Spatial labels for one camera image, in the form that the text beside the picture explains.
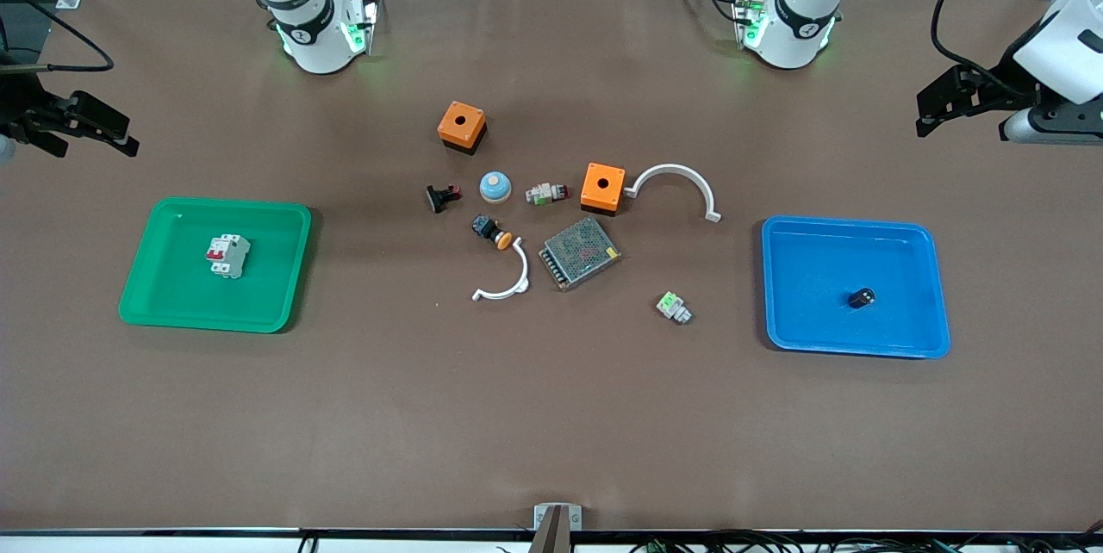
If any white red circuit breaker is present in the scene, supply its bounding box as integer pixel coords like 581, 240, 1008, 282
204, 233, 252, 280

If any small white half ring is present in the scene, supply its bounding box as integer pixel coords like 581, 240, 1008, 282
471, 240, 531, 302

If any blue plastic tray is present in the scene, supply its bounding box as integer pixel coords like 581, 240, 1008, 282
761, 215, 951, 359

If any green plastic tray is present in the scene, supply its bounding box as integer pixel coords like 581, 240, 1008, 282
118, 196, 313, 334

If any orange button box black base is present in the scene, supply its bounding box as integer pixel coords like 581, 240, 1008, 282
580, 162, 627, 216

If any grey metal table bracket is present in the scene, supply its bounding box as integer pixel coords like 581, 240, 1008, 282
533, 504, 583, 553

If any orange button box upper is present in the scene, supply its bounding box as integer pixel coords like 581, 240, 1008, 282
437, 100, 489, 157

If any metal right base connector plate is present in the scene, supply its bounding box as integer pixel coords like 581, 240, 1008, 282
343, 0, 380, 56

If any metal left base connector plate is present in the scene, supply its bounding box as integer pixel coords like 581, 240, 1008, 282
731, 0, 770, 51

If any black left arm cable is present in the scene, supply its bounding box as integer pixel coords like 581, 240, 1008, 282
931, 0, 1048, 97

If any green white contact block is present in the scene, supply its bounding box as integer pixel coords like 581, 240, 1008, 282
657, 291, 694, 326

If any large white half ring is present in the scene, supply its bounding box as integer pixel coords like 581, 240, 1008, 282
624, 164, 723, 224

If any orange black push button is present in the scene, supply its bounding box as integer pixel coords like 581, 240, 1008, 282
471, 214, 514, 251

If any metal base connector plate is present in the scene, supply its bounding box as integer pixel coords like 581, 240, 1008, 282
343, 0, 380, 56
731, 0, 770, 51

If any metal mesh power supply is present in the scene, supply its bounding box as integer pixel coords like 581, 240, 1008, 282
539, 217, 623, 292

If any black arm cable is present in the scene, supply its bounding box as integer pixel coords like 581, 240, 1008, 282
0, 0, 115, 74
931, 0, 1048, 97

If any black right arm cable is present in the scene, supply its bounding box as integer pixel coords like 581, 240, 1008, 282
0, 0, 115, 74

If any brown table mat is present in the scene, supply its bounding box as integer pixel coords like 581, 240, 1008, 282
0, 0, 1103, 533

